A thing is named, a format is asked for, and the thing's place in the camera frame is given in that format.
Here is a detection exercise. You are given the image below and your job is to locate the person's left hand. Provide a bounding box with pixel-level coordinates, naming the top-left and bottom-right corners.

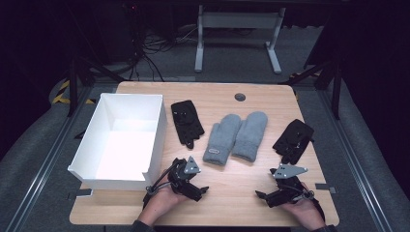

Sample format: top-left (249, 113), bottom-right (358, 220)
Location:
top-left (138, 175), bottom-right (190, 227)

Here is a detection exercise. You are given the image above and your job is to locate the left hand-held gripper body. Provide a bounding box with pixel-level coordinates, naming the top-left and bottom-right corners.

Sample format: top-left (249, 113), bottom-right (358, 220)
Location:
top-left (167, 156), bottom-right (202, 197)

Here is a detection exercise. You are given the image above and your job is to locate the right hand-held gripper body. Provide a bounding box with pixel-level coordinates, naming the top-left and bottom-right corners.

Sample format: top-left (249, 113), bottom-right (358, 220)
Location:
top-left (270, 163), bottom-right (311, 208)

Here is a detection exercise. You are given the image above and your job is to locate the black glove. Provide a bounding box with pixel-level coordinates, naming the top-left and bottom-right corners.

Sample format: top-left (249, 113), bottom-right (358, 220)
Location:
top-left (272, 118), bottom-right (315, 165)
top-left (170, 100), bottom-right (206, 150)

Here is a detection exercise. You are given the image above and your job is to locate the right hand-held gripper cable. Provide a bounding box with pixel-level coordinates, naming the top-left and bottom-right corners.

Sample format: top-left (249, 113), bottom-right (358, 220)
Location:
top-left (301, 183), bottom-right (327, 223)

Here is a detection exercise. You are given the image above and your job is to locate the grey tape strip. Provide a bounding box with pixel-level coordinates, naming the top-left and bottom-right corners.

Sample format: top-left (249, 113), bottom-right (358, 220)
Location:
top-left (314, 182), bottom-right (338, 194)

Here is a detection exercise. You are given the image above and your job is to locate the grey metal floor rail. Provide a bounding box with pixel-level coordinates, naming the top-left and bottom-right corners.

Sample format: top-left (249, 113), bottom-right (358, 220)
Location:
top-left (5, 86), bottom-right (95, 232)
top-left (316, 90), bottom-right (394, 232)

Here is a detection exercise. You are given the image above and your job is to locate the left hand-held gripper cable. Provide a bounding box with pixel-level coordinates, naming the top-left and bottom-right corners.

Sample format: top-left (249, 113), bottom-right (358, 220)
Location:
top-left (142, 158), bottom-right (182, 208)

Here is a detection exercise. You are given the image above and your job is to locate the yellow black hazard tape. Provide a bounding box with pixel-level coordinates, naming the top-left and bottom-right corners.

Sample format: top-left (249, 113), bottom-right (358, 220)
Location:
top-left (51, 79), bottom-right (97, 105)

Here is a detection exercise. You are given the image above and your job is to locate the person's right hand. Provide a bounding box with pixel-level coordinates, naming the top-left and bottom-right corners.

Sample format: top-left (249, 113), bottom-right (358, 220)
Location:
top-left (282, 194), bottom-right (326, 232)

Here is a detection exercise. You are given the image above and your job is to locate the tangle of black cables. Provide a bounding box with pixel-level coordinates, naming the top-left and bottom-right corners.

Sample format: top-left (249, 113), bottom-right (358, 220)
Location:
top-left (128, 23), bottom-right (198, 82)

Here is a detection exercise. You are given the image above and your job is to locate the white metal table frame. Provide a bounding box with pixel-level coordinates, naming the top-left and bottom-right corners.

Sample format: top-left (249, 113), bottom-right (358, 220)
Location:
top-left (193, 4), bottom-right (287, 75)

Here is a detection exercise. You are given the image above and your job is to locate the black metal stand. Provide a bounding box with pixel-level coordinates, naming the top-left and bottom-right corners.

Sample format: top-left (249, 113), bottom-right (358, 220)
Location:
top-left (65, 55), bottom-right (128, 118)
top-left (278, 57), bottom-right (343, 121)

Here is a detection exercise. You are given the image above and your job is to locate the grey mitten with label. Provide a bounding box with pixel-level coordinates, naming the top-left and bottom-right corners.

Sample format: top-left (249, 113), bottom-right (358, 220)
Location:
top-left (202, 113), bottom-right (243, 166)

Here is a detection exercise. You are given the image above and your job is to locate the hand-held gripper cable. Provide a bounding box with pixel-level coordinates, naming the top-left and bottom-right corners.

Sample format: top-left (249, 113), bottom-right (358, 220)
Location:
top-left (301, 183), bottom-right (327, 223)
top-left (142, 158), bottom-right (182, 208)

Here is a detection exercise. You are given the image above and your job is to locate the white rectangular box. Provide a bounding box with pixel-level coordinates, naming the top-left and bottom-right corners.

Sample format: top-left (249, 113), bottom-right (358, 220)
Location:
top-left (67, 92), bottom-right (168, 191)

